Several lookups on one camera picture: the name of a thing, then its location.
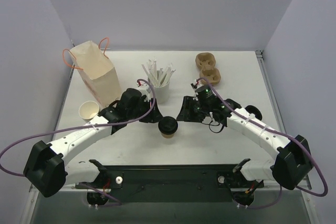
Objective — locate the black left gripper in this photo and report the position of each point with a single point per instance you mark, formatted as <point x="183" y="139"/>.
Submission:
<point x="148" y="110"/>

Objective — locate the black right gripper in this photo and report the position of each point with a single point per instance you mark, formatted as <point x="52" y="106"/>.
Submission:
<point x="189" y="108"/>

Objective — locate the black plastic cup lid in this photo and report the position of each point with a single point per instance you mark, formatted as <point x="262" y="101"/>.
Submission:
<point x="168" y="125"/>

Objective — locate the beige paper takeout bag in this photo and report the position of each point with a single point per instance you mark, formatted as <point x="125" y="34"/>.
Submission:
<point x="96" y="70"/>

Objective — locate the brown paper coffee cup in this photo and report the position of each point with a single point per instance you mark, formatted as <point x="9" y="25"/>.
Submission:
<point x="167" y="136"/>

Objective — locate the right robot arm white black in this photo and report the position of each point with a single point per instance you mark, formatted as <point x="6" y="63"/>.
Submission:
<point x="289" y="162"/>

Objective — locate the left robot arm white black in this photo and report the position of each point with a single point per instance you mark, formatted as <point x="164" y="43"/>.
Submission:
<point x="47" y="167"/>

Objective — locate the white straw holder cup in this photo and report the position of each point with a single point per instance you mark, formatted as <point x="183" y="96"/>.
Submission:
<point x="162" y="92"/>

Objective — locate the wrapped white straws bundle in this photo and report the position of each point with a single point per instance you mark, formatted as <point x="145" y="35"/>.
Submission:
<point x="159" y="77"/>

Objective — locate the brown pulp cup carrier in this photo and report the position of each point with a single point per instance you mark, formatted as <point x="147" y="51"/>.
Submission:
<point x="206" y="63"/>

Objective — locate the stack of paper cups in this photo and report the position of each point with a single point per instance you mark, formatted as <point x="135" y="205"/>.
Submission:
<point x="88" y="110"/>

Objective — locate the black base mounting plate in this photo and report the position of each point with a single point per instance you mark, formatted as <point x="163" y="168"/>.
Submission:
<point x="170" y="183"/>

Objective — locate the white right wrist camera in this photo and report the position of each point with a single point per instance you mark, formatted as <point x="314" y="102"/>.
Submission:
<point x="197" y="87"/>

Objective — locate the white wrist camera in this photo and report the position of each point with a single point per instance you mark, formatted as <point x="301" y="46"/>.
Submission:
<point x="146" y="91"/>
<point x="197" y="87"/>

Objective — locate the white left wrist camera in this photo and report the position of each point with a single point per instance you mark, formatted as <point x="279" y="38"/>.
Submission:
<point x="146" y="91"/>

